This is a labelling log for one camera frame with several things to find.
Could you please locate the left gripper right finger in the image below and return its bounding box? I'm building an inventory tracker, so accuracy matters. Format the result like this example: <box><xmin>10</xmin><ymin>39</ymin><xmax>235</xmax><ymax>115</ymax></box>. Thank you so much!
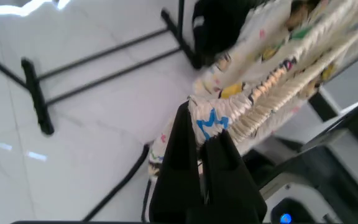
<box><xmin>200</xmin><ymin>129</ymin><xmax>268</xmax><ymax>223</ymax></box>

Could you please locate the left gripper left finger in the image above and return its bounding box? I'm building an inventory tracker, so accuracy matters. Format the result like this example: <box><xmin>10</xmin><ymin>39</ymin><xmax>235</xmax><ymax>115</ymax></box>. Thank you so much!
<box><xmin>149</xmin><ymin>100</ymin><xmax>206</xmax><ymax>223</ymax></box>

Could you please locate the cream printed garment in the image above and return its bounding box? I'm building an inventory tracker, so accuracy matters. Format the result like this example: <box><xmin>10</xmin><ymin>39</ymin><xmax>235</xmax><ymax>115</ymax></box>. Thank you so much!
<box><xmin>147</xmin><ymin>0</ymin><xmax>358</xmax><ymax>184</ymax></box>

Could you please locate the black garment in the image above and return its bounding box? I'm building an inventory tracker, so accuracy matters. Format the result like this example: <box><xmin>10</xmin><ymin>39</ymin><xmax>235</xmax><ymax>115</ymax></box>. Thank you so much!
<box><xmin>192</xmin><ymin>0</ymin><xmax>260</xmax><ymax>68</ymax></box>

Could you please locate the black clothes rack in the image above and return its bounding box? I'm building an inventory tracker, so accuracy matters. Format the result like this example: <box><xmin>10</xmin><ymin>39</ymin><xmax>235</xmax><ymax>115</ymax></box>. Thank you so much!
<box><xmin>0</xmin><ymin>0</ymin><xmax>204</xmax><ymax>136</ymax></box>

